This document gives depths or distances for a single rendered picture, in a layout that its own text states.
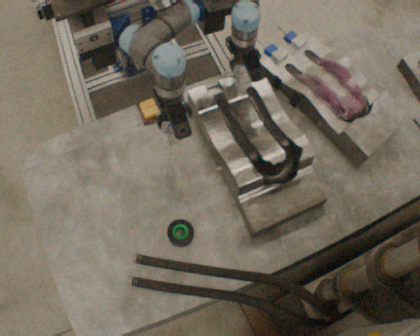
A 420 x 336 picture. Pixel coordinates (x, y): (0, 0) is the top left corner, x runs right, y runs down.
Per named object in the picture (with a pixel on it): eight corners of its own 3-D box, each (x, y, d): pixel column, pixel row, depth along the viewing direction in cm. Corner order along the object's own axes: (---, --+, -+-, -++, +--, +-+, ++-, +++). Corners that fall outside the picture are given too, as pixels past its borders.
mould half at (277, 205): (187, 104, 155) (187, 83, 142) (255, 80, 160) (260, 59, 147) (251, 237, 138) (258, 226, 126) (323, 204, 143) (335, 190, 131)
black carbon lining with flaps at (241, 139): (212, 102, 147) (213, 87, 139) (256, 87, 150) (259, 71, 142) (259, 196, 136) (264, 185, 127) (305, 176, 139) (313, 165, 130)
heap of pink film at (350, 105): (290, 78, 154) (295, 66, 147) (322, 55, 159) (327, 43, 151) (343, 130, 147) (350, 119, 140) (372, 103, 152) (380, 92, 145)
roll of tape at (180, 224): (199, 231, 138) (199, 228, 135) (184, 252, 136) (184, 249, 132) (177, 217, 140) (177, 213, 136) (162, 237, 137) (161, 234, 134)
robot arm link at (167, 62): (167, 34, 104) (193, 52, 102) (168, 59, 114) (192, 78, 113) (143, 53, 102) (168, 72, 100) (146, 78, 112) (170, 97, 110)
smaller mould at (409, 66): (396, 66, 167) (402, 57, 160) (419, 58, 170) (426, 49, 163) (422, 106, 160) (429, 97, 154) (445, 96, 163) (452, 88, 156)
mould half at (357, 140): (258, 70, 161) (262, 53, 151) (304, 39, 168) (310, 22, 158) (357, 169, 148) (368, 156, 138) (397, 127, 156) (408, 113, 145)
